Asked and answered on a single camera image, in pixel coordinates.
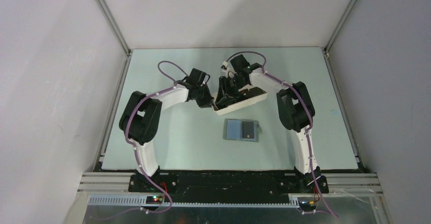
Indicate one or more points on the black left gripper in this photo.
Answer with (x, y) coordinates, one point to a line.
(207, 102)

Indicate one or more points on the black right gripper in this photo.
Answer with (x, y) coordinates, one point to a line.
(224, 90)

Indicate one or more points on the white plastic bin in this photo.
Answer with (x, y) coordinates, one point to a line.
(240, 105)

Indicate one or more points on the black credit card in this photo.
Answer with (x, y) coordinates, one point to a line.
(249, 93)
(248, 130)

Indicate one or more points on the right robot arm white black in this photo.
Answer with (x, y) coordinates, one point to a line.
(295, 110)

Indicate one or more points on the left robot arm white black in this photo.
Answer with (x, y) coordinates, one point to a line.
(140, 119)

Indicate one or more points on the black credit card in bin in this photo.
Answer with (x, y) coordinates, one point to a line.
(249, 93)

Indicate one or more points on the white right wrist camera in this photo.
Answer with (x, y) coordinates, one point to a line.
(224, 67)

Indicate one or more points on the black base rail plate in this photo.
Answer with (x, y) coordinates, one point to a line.
(229, 187)

